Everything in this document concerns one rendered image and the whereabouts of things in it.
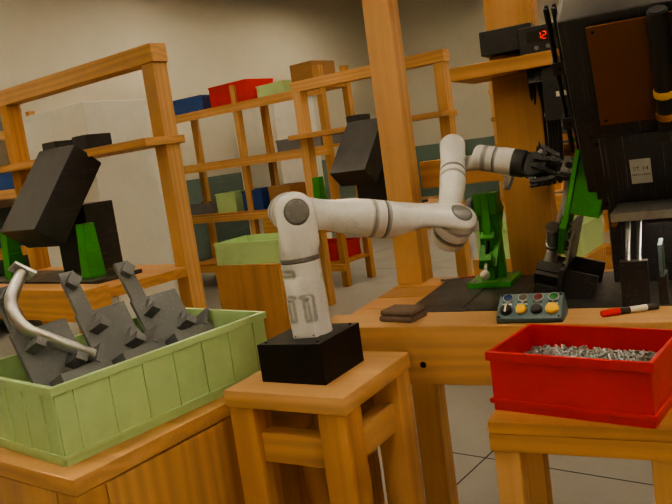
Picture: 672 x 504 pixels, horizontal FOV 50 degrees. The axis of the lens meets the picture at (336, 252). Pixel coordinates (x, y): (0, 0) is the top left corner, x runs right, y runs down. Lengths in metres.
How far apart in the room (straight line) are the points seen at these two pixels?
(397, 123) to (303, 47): 10.10
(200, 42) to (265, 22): 1.47
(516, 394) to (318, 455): 0.45
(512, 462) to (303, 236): 0.64
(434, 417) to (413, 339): 0.78
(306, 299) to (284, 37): 10.62
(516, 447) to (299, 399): 0.45
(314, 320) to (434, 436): 1.05
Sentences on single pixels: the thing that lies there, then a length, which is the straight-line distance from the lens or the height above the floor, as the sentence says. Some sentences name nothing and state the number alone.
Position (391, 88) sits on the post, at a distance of 2.40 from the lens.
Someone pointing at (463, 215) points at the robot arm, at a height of 1.15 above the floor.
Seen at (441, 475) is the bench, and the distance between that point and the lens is 2.65.
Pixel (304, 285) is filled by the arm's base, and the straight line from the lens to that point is 1.64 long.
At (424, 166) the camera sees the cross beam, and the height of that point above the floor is 1.26.
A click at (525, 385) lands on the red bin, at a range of 1.46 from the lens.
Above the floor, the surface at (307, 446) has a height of 0.73.
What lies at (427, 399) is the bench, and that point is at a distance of 2.55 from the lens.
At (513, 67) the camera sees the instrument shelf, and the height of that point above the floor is 1.51.
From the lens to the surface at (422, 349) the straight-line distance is 1.82.
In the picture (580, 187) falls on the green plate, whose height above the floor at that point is 1.18.
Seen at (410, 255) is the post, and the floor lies 0.98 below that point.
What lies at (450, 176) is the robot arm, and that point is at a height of 1.24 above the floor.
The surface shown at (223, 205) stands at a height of 0.93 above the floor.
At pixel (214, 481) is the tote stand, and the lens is 1.82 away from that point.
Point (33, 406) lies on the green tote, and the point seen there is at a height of 0.91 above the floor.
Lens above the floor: 1.35
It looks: 8 degrees down
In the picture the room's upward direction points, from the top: 8 degrees counter-clockwise
